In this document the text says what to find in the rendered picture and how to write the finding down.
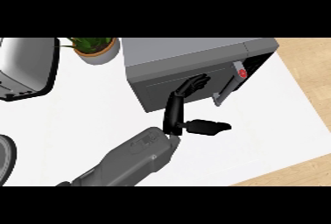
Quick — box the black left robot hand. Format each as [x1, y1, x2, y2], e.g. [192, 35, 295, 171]
[161, 73, 233, 137]

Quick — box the dark grey microwave door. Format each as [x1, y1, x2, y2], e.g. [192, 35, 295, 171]
[127, 61, 244, 114]

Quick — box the grey microwave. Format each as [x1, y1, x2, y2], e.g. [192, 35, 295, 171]
[119, 38, 280, 114]

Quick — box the potted green plant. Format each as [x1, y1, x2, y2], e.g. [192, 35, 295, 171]
[59, 38, 121, 66]

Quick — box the dark round rimmed object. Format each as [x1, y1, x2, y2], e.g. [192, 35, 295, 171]
[0, 134, 19, 186]

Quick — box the grey microwave door handle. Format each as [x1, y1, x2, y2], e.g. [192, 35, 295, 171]
[211, 60, 251, 108]

